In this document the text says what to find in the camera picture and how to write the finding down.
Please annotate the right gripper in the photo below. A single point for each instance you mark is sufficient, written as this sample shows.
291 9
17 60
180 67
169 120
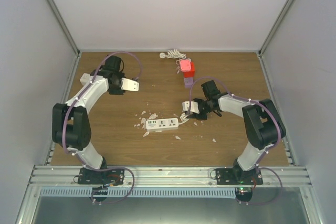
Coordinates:
204 117

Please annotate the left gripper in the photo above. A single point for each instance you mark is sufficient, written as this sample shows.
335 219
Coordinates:
113 92

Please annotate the white cube adapter plug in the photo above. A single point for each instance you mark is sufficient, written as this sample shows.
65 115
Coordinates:
85 78

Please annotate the white power strip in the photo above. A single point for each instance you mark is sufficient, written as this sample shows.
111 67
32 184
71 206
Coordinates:
162 124

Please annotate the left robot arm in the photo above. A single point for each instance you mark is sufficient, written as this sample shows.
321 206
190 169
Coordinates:
70 122

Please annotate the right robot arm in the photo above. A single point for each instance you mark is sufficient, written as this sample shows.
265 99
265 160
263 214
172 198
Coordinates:
263 125

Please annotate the purple plug adapter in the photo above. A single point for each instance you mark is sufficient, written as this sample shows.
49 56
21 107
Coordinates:
188 82

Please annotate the red plug block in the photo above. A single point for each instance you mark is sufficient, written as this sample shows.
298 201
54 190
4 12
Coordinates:
191 73

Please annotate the pink cube socket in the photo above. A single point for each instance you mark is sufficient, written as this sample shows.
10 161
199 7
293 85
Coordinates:
185 65

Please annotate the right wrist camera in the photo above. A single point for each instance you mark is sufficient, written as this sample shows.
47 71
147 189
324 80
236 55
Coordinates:
191 107

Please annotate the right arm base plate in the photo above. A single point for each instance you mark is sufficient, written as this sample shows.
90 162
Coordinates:
236 176

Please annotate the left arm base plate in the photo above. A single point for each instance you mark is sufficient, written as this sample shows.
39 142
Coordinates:
107 178

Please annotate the slotted cable duct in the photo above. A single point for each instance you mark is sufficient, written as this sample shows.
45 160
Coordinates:
146 192

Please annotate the aluminium rail frame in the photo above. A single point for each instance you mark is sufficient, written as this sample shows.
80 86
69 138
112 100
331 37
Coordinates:
168 177

